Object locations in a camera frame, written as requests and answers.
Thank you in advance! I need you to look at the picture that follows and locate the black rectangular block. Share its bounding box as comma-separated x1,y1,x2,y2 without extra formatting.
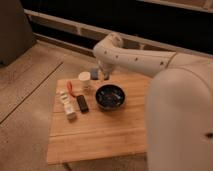
76,95,89,113

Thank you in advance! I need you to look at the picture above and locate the orange red small tool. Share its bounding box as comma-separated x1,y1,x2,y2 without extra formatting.
67,81,76,98

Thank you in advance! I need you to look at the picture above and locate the wooden table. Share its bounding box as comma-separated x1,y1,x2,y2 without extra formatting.
47,74,150,164

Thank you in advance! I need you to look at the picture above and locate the blue grey small object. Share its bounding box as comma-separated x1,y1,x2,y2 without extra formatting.
90,68,99,80

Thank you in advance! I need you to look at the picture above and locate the grey cabinet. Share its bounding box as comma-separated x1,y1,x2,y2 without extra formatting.
0,0,36,66

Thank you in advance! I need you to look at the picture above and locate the white sponge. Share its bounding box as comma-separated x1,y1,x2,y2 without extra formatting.
60,91,77,120

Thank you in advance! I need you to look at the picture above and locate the white paper cup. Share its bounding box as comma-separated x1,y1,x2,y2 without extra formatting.
78,72,91,89

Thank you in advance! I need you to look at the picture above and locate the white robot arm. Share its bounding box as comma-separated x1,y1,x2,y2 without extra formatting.
93,33,213,171

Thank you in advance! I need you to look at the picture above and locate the dark ceramic bowl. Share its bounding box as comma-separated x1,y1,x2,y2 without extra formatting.
95,84,126,110

